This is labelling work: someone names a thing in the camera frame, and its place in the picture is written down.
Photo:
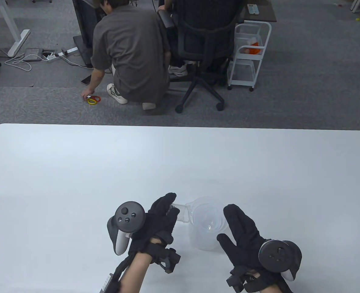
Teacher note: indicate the person's right hand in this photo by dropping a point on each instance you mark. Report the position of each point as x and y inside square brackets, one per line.
[244, 238]

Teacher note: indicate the person's left hand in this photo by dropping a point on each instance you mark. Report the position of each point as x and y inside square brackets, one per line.
[160, 219]

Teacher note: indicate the smallest clear plastic beaker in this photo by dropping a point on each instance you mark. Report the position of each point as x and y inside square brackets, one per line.
[183, 213]

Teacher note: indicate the large clear plastic beaker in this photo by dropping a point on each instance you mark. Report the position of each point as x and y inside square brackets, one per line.
[193, 218]

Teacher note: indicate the medium clear plastic beaker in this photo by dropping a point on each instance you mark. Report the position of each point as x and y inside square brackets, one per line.
[197, 221]

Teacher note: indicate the largest clear plastic beaker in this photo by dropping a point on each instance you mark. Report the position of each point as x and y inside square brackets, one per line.
[204, 244]

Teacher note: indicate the person's left forearm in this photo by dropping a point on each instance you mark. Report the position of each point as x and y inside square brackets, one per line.
[134, 274]

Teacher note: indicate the black and white controller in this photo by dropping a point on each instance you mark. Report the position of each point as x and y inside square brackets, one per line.
[129, 215]
[276, 255]

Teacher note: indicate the red and yellow scissors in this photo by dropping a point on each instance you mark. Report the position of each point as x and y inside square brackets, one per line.
[92, 98]

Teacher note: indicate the dark smartphone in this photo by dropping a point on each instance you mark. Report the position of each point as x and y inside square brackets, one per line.
[84, 81]

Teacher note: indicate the black office chair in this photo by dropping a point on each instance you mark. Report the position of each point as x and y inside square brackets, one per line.
[204, 42]

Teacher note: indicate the orange and white object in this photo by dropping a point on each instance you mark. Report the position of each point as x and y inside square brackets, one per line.
[254, 50]

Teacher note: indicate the white power strip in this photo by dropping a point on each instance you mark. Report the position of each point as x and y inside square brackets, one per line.
[67, 51]

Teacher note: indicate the black floor stand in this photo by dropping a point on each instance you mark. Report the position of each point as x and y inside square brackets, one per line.
[82, 24]

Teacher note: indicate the dark brown desk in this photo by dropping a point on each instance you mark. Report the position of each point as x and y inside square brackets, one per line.
[265, 13]

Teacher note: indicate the white office desk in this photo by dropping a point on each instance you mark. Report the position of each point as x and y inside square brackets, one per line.
[11, 24]

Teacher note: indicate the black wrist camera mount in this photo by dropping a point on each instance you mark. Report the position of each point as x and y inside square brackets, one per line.
[167, 261]
[235, 280]

